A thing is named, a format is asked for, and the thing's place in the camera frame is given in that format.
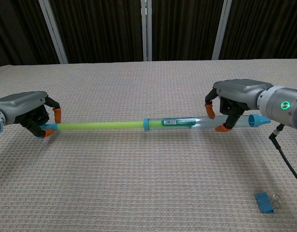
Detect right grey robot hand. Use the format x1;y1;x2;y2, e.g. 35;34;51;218
204;78;274;132

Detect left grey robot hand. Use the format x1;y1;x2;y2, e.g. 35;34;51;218
0;91;62;139

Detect clear plastic tube containing marker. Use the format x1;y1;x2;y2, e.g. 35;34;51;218
143;114;271;132

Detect green and blue water pump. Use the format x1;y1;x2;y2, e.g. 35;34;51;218
38;117;201;140

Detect dark brown screen panel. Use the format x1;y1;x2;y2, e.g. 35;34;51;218
219;0;297;60
48;0;144;64
0;0;60;70
151;0;224;61

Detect blue binder clip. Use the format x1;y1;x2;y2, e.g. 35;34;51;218
255;192;282;214

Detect beige woven tablecloth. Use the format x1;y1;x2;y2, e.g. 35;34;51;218
0;58;297;232

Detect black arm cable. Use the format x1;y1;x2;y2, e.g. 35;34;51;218
269;123;297;187

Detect white double screen frame post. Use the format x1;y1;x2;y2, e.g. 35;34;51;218
140;0;153;61

